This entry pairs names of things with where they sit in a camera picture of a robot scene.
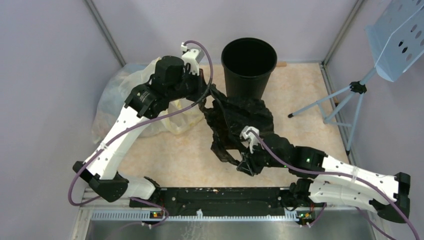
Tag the black plastic trash bin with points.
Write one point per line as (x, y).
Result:
(247, 64)

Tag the white slotted cable duct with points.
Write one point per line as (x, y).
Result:
(153, 216)

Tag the small wooden block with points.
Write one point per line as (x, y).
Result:
(281, 64)

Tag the light blue tripod stand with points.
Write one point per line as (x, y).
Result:
(354, 88)

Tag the translucent yellow plastic bag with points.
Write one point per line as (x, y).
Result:
(115, 93)

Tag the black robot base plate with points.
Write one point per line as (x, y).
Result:
(229, 201)

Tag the perforated light blue panel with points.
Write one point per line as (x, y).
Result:
(396, 39)

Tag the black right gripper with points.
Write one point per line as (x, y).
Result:
(250, 166)

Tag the black plastic trash bag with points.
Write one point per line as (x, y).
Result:
(228, 116)

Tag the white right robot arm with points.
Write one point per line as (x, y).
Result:
(325, 179)

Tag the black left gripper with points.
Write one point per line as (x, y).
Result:
(200, 88)

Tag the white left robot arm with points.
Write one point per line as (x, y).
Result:
(174, 78)

